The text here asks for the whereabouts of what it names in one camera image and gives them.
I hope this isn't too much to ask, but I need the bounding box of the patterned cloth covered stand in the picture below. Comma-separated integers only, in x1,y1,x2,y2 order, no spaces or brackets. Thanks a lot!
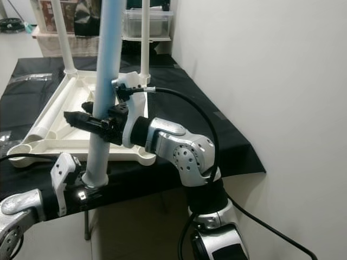
33,28,104,57

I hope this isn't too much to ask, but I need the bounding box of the black wok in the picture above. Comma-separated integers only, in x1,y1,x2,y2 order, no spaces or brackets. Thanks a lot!
122,32,169,55

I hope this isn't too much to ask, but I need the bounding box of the crumpled clear plastic wrap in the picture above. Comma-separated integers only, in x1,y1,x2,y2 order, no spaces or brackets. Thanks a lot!
0,130,14,158

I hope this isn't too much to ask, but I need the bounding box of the orange-lid storage box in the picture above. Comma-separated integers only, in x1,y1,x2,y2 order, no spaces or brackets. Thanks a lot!
35,0,79,34

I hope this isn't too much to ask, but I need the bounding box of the teal head broom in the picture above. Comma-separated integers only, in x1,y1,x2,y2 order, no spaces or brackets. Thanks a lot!
5,0,34,32

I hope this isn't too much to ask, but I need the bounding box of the black tablecloth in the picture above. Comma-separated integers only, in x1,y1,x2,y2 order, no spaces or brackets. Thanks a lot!
0,56,266,225

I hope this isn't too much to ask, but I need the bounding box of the clear plastic container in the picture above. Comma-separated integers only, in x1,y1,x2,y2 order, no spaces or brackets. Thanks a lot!
122,8,174,40

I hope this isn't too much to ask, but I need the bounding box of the green pot lid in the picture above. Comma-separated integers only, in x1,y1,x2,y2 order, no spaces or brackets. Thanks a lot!
125,0,169,9

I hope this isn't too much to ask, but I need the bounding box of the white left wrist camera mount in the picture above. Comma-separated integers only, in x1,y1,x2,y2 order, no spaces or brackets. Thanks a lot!
50,153,83,217

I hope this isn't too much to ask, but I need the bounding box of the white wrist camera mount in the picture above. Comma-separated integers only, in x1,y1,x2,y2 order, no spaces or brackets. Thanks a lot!
111,71,150,148
50,153,83,217

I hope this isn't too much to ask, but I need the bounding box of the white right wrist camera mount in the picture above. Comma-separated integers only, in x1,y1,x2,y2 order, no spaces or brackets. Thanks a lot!
111,71,150,148

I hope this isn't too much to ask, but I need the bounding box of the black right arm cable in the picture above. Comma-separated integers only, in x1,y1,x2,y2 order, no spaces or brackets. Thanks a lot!
130,87,318,260

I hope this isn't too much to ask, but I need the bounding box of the black coiled cable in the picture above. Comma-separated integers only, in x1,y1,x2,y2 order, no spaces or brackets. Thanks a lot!
0,18,25,33

